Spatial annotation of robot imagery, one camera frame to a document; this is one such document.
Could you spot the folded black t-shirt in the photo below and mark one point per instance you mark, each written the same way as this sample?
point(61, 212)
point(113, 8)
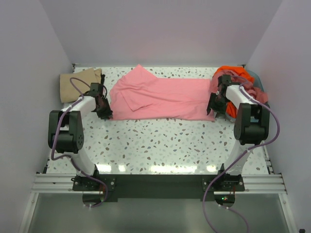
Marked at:
point(103, 82)

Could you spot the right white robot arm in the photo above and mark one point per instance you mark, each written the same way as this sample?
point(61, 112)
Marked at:
point(251, 125)

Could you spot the aluminium rail frame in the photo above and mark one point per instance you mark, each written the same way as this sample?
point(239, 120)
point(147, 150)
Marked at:
point(157, 172)

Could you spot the orange crumpled t-shirt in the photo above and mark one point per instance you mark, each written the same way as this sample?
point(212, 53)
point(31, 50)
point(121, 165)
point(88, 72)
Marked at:
point(231, 110)

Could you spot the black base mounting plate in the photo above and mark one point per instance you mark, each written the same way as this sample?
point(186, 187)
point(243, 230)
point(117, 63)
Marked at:
point(112, 187)

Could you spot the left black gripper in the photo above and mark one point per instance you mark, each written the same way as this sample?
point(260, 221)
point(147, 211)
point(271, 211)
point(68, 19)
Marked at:
point(105, 114)

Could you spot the light pink t-shirt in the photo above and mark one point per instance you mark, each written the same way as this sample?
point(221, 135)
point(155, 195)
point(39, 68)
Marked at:
point(139, 94)

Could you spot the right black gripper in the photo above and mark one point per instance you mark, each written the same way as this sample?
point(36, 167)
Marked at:
point(212, 105)

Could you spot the dusty pink crumpled t-shirt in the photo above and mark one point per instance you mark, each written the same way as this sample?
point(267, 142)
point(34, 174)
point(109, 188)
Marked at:
point(255, 90)

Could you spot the blue plastic basket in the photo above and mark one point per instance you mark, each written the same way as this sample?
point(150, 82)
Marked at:
point(260, 96)

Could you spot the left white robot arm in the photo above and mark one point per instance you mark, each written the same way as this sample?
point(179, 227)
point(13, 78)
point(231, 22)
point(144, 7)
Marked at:
point(65, 130)

